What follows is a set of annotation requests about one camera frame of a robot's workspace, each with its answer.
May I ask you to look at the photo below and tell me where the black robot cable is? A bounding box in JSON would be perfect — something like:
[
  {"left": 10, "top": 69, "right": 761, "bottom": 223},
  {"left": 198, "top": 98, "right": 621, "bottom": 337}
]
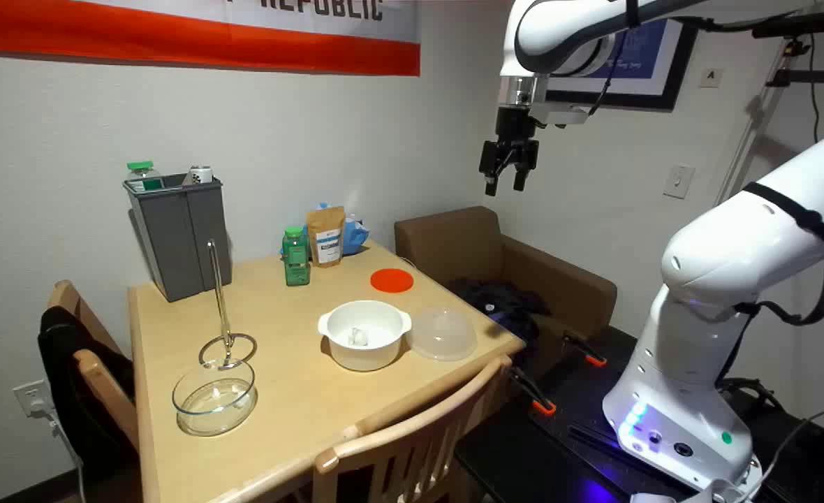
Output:
[{"left": 732, "top": 179, "right": 824, "bottom": 330}]

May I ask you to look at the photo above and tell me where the white power cable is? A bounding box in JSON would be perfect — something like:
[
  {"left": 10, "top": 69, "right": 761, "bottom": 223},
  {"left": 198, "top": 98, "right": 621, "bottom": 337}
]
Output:
[{"left": 36, "top": 400, "right": 92, "bottom": 503}]

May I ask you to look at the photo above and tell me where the black cloth heap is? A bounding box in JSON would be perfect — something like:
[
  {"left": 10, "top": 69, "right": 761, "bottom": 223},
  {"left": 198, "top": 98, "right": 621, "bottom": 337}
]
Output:
[{"left": 447, "top": 274, "right": 554, "bottom": 343}]

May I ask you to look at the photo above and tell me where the blue plastic bag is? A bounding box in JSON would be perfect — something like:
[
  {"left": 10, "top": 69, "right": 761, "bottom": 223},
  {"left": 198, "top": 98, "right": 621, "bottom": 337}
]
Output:
[{"left": 339, "top": 216, "right": 373, "bottom": 260}]

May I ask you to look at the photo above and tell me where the red and white flag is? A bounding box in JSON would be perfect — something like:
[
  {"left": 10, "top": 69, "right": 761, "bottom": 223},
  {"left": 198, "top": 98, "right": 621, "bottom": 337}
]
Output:
[{"left": 0, "top": 0, "right": 422, "bottom": 77}]

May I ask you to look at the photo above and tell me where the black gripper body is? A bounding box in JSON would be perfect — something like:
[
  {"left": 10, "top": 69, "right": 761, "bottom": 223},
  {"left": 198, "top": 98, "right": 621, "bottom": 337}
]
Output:
[{"left": 486, "top": 105, "right": 542, "bottom": 160}]

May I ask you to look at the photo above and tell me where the green capped bottle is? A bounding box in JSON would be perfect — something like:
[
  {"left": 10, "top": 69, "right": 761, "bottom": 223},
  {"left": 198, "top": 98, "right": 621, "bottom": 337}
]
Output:
[{"left": 127, "top": 160, "right": 166, "bottom": 192}]

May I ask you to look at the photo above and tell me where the white bowl with handles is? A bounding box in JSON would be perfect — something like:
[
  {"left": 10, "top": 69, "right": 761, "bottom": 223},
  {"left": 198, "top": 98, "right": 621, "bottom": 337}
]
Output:
[{"left": 317, "top": 297, "right": 413, "bottom": 375}]

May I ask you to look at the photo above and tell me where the clear glass bowl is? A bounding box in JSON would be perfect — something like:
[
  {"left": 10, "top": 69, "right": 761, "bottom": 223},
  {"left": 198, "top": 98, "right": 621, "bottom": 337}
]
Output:
[{"left": 172, "top": 354, "right": 261, "bottom": 439}]

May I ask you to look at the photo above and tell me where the black framed picture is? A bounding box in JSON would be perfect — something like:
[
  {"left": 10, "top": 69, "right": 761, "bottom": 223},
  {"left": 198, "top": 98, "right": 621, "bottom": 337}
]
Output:
[{"left": 546, "top": 16, "right": 701, "bottom": 111}]

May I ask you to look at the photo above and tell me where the metal whisk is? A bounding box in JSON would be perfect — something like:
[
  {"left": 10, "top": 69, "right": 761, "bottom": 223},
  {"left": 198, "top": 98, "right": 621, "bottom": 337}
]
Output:
[{"left": 197, "top": 234, "right": 261, "bottom": 372}]

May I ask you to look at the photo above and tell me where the black camera stand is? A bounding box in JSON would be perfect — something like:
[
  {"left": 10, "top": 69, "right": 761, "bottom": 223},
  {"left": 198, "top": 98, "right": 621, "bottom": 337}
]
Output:
[{"left": 715, "top": 9, "right": 824, "bottom": 203}]

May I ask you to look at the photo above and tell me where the black jacket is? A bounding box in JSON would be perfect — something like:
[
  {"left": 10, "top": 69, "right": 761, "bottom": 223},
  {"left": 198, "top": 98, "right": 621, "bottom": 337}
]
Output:
[{"left": 36, "top": 304, "right": 140, "bottom": 485}]

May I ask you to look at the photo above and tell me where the black base board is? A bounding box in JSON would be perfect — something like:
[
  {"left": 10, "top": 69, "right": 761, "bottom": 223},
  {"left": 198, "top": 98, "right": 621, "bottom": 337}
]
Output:
[{"left": 457, "top": 323, "right": 824, "bottom": 503}]

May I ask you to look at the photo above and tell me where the white wall outlet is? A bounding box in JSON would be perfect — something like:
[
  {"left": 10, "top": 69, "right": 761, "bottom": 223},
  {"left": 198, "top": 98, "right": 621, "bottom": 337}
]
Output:
[{"left": 12, "top": 378, "right": 56, "bottom": 418}]

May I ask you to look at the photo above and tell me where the round orange lid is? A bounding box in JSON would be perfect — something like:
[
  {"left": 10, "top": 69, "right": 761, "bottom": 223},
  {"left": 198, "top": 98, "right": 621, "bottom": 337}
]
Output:
[{"left": 369, "top": 266, "right": 417, "bottom": 297}]

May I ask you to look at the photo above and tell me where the cardboard box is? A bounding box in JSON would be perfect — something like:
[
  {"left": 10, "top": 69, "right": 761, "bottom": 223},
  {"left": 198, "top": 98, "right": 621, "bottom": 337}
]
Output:
[{"left": 392, "top": 203, "right": 621, "bottom": 375}]

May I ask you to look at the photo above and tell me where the orange black clamp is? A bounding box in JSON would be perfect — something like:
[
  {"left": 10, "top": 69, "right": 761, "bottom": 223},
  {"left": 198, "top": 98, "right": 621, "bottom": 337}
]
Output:
[
  {"left": 512, "top": 364, "right": 563, "bottom": 418},
  {"left": 558, "top": 333, "right": 609, "bottom": 369}
]

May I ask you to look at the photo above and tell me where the wooden chair with jacket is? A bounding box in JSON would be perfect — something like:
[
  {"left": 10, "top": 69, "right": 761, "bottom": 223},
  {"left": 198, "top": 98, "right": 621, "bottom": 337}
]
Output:
[{"left": 45, "top": 277, "right": 142, "bottom": 459}]

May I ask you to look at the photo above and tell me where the green plastic bottle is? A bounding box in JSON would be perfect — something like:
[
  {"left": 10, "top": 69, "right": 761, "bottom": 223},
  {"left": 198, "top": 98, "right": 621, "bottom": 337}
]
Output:
[{"left": 281, "top": 223, "right": 313, "bottom": 288}]

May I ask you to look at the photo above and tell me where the grey plastic bin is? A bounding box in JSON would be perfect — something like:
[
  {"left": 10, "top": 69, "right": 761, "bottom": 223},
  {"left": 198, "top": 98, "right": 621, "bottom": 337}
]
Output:
[{"left": 124, "top": 171, "right": 234, "bottom": 304}]

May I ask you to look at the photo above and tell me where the wooden slatted chair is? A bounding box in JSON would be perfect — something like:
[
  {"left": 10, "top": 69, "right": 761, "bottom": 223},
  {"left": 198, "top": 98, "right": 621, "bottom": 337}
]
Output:
[{"left": 311, "top": 353, "right": 518, "bottom": 503}]

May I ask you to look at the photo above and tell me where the brown paper bag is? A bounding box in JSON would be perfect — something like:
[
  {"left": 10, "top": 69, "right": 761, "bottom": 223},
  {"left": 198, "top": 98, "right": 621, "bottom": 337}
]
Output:
[{"left": 306, "top": 203, "right": 350, "bottom": 269}]

